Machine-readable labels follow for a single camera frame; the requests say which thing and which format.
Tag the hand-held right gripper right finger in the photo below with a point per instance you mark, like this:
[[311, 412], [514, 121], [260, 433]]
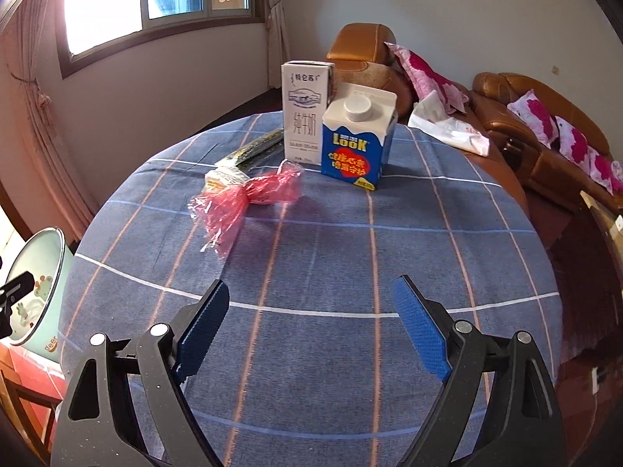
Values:
[[421, 326]]

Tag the brown leather armchair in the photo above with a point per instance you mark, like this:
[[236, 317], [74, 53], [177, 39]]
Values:
[[360, 44]]

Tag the light blue cartoon bowl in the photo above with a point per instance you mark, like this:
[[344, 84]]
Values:
[[48, 272]]

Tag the small white yellow wrapper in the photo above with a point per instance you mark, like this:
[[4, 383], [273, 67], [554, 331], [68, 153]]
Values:
[[221, 177]]

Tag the small pink floral pillow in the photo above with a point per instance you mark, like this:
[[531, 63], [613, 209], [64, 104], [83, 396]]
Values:
[[577, 141], [608, 170], [535, 116]]

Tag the white plastic bag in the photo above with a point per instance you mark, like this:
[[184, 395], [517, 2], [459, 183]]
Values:
[[452, 131]]

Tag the blue plaid tablecloth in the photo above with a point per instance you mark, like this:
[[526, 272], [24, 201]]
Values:
[[316, 262]]

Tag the blue carton with white cap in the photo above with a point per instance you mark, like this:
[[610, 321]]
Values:
[[355, 155]]

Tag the tall white milk carton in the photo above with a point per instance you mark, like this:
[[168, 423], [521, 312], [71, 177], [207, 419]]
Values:
[[304, 121]]

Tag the dark green snack packet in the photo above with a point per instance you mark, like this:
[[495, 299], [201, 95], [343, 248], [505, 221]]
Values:
[[258, 148]]

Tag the pink tied curtain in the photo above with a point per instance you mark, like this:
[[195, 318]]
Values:
[[44, 155]]

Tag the pale narrow curtain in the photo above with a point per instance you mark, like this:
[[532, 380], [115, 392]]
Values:
[[277, 34]]

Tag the wooden chair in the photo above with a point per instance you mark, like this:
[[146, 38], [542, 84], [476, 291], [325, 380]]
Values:
[[29, 394]]

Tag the brown leather sofa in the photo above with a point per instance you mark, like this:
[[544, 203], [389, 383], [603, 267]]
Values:
[[535, 155]]

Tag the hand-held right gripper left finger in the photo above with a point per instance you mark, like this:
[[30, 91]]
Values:
[[204, 326]]

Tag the brown framed window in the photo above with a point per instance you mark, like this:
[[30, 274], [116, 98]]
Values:
[[112, 5]]

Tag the red transparent plastic bag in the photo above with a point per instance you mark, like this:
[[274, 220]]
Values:
[[272, 189]]

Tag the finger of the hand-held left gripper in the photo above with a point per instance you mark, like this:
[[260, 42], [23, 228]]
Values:
[[17, 289]]

